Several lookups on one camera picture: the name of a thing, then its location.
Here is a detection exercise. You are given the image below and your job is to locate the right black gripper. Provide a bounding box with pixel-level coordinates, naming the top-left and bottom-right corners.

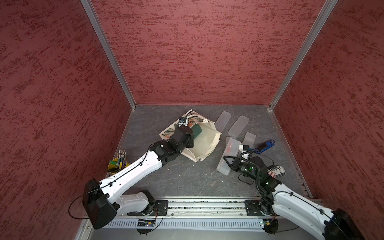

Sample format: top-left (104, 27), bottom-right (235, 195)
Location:
top-left (222, 156), bottom-right (260, 183)

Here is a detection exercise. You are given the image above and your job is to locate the dark green pencil case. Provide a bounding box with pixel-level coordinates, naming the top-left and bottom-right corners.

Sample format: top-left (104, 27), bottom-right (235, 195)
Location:
top-left (191, 124), bottom-right (203, 139)

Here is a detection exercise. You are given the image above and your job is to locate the cream canvas tote bag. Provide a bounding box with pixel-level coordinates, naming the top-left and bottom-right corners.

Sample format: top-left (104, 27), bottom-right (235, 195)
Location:
top-left (151, 110), bottom-right (221, 164)

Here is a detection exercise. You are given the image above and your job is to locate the frosted translucent pencil case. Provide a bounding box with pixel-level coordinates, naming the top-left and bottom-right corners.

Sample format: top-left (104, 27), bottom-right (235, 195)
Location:
top-left (228, 116), bottom-right (249, 138)

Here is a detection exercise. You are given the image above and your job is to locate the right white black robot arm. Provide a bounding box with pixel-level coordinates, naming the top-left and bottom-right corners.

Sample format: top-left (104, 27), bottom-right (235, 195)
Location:
top-left (223, 156), bottom-right (364, 240)

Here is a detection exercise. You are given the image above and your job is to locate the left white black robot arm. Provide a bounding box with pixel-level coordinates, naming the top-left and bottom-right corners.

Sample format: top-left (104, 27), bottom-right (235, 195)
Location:
top-left (82, 126), bottom-right (194, 230)

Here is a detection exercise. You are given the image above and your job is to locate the yellow pencil cup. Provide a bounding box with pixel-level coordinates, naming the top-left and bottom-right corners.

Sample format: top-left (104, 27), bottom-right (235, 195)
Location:
top-left (107, 150), bottom-right (130, 175)

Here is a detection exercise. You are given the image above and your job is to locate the blue black stapler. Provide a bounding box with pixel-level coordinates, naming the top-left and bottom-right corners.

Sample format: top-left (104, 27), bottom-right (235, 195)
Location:
top-left (255, 140), bottom-right (275, 154)

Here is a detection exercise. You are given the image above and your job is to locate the red white striped sock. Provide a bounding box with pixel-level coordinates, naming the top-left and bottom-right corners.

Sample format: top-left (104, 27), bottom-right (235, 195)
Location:
top-left (268, 166), bottom-right (286, 179)

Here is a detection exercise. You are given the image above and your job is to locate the right small circuit board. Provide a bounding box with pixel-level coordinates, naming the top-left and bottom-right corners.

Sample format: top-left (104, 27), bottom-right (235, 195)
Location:
top-left (263, 220), bottom-right (271, 229)

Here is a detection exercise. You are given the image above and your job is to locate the small circuit board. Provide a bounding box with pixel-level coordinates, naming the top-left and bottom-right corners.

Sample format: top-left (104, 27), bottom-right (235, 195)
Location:
top-left (137, 219), bottom-right (157, 228)
top-left (263, 220), bottom-right (271, 229)

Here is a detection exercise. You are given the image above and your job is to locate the left small circuit board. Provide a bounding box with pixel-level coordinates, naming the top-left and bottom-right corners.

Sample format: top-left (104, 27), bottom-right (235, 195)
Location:
top-left (137, 219), bottom-right (157, 228)

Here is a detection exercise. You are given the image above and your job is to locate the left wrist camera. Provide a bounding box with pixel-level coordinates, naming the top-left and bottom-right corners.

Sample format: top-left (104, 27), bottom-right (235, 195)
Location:
top-left (178, 116), bottom-right (188, 127)

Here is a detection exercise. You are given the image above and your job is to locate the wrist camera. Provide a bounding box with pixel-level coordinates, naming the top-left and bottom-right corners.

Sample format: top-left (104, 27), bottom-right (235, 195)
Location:
top-left (178, 116), bottom-right (188, 127)
top-left (238, 145), bottom-right (250, 160)

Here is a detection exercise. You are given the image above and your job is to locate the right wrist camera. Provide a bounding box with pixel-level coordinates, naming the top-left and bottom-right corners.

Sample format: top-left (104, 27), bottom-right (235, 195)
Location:
top-left (238, 145), bottom-right (250, 160)

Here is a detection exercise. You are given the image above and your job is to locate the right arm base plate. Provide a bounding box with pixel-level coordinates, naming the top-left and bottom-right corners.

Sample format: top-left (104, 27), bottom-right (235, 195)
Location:
top-left (245, 200), bottom-right (275, 217)

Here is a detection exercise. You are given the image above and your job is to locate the aluminium front rail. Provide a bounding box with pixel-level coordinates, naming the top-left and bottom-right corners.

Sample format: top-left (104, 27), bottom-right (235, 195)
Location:
top-left (86, 196), bottom-right (328, 218)

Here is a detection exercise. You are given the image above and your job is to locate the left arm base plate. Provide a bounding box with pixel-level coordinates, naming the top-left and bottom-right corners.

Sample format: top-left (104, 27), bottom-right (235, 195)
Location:
top-left (127, 200), bottom-right (169, 217)

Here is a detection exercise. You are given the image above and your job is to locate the left aluminium corner post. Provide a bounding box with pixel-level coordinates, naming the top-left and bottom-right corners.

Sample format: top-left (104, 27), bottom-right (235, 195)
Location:
top-left (81, 0), bottom-right (137, 110)

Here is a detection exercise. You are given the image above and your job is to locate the aluminium corner post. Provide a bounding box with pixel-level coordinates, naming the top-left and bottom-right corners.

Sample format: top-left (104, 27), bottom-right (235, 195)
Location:
top-left (81, 0), bottom-right (137, 110)
top-left (269, 0), bottom-right (338, 112)

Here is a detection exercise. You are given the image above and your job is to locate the right aluminium corner post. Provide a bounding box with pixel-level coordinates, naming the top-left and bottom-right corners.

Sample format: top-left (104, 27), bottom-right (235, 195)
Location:
top-left (269, 0), bottom-right (338, 112)

